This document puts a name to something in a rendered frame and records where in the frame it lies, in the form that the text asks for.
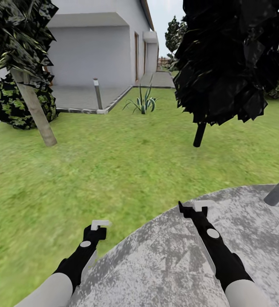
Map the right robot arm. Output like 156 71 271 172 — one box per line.
179 200 273 307

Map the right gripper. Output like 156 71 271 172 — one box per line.
179 201 208 225

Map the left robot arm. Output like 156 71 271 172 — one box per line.
14 219 111 307

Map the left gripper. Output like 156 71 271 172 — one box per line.
83 226 106 241

